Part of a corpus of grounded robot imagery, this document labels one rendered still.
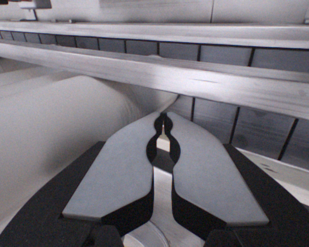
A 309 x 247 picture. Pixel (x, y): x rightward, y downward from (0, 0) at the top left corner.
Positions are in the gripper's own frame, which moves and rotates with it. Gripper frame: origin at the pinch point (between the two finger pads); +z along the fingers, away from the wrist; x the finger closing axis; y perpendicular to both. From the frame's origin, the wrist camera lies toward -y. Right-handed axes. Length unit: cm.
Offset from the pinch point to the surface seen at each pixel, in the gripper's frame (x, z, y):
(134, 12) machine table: -3.6, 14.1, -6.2
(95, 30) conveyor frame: -7.4, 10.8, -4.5
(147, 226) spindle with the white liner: -2.3, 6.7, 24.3
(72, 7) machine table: -13.1, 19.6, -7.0
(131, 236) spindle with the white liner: -4.7, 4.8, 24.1
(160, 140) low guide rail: -0.2, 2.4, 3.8
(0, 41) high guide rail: -13.4, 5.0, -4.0
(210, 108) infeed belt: 4.2, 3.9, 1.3
